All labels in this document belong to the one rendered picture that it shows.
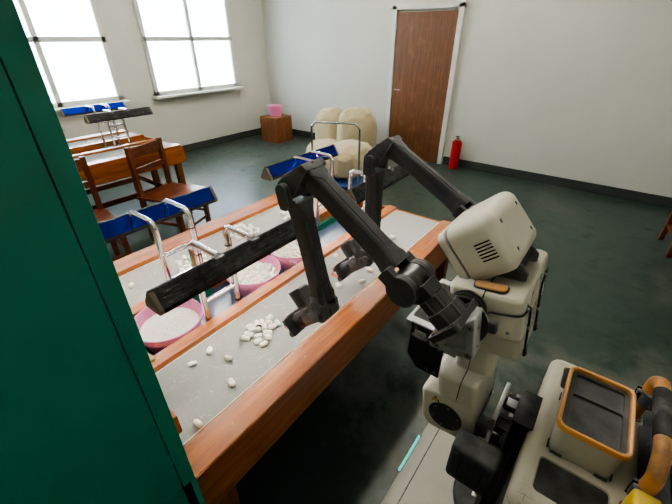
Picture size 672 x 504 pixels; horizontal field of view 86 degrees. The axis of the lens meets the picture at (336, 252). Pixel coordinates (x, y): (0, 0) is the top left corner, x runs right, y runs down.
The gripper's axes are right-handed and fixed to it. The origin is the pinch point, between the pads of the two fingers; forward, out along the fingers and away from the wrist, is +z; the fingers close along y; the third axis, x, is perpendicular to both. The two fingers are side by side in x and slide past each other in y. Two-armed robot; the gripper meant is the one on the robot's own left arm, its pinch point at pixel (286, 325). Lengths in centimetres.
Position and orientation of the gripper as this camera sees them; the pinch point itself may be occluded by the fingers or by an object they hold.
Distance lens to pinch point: 129.8
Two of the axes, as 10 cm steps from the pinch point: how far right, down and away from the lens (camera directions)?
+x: 5.5, 8.4, 0.3
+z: -5.9, 3.6, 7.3
